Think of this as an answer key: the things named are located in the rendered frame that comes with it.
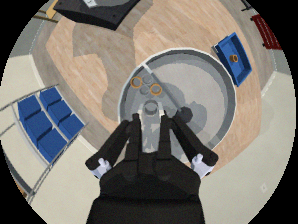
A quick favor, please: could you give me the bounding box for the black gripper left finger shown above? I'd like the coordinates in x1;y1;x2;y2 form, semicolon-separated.
85;104;145;181

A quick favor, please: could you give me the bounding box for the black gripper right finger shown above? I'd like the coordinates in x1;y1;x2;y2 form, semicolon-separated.
155;102;219;181

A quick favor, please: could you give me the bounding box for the blue crate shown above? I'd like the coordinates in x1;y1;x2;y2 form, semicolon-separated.
211;32;252;87

